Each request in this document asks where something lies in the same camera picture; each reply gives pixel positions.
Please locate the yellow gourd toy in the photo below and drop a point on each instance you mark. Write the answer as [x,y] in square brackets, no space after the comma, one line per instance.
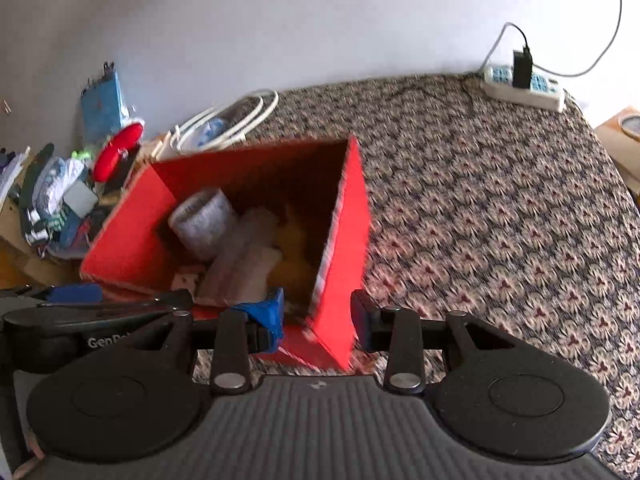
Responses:
[295,260]

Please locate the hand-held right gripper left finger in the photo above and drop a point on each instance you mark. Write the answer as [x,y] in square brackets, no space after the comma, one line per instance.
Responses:
[267,317]

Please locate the red oval case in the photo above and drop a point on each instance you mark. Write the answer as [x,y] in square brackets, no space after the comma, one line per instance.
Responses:
[117,152]

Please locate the blue plastic packet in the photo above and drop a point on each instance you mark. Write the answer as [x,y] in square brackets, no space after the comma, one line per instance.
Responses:
[215,132]

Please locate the black charger adapter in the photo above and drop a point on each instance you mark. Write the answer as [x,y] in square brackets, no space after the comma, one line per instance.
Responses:
[522,67]

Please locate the red cardboard box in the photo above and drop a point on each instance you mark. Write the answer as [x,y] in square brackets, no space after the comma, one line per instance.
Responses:
[350,260]

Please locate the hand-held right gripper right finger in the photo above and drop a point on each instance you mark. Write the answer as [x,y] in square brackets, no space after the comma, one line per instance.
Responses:
[362,322]

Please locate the grey rectangular case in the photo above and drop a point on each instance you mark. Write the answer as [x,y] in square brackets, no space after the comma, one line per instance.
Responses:
[80,196]

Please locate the white power strip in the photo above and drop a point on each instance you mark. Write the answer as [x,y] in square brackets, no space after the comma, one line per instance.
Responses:
[545,97]

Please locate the floral patterned tablecloth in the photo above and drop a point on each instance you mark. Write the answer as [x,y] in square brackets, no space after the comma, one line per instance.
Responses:
[475,210]

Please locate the beige piece with holes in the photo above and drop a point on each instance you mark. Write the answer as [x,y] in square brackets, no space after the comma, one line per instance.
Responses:
[185,280]

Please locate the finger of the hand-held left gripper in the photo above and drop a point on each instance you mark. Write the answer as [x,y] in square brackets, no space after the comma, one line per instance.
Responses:
[77,294]

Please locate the pile of clothes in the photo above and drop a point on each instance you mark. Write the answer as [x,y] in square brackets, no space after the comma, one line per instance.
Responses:
[45,195]

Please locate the clear plastic case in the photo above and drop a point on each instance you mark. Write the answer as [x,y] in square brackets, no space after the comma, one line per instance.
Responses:
[235,260]

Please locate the blue paper bag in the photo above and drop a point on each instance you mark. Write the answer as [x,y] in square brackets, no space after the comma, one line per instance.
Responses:
[102,105]

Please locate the brown cardboard box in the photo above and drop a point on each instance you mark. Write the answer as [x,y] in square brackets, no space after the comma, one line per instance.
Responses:
[615,145]

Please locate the clear tape roll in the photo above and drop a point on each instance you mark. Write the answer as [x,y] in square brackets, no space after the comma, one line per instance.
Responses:
[200,225]

